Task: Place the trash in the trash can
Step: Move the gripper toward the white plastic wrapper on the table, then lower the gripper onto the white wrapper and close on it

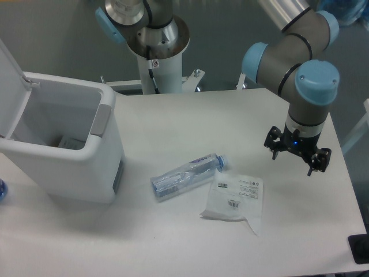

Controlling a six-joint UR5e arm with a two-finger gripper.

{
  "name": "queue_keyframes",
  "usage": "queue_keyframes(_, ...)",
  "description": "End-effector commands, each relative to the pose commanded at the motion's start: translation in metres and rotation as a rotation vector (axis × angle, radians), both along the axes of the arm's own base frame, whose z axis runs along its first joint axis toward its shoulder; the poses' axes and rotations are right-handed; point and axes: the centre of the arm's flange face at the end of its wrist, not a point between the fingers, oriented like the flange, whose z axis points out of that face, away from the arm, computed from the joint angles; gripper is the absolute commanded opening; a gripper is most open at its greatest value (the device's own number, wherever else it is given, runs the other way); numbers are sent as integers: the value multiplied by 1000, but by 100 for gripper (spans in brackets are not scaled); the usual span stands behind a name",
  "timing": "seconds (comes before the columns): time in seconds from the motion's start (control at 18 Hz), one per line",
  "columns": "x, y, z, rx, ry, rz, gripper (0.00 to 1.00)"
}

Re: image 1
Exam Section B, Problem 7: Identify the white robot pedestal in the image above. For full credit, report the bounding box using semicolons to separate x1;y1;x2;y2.
127;15;190;95

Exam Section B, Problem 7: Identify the blue bottle at left edge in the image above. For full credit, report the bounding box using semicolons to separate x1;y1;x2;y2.
0;179;8;201

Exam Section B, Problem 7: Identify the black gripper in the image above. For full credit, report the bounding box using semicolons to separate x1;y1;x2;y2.
264;122;332;176

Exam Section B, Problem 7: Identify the white frame at right edge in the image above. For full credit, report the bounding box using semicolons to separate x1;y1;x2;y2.
341;99;368;155

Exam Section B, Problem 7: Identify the crushed clear plastic bottle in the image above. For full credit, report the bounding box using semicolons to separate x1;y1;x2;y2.
150;153;229;202

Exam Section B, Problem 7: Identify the black pedestal cable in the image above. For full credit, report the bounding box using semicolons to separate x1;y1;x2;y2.
146;46;161;94

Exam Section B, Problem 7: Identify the black device at table corner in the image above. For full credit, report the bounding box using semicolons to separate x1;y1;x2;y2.
348;234;368;264

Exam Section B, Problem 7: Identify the white plastic wrapper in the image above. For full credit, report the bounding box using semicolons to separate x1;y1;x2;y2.
200;171;263;236

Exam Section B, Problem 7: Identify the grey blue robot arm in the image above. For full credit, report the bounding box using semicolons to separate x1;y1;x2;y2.
95;1;340;172

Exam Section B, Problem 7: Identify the white trash can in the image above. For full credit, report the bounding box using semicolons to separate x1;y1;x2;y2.
1;72;125;203

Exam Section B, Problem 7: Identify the blue plastic bag on floor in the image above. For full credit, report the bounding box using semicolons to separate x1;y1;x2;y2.
317;0;368;27

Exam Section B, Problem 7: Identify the white trash can lid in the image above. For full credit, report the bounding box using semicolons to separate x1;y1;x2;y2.
1;43;40;139

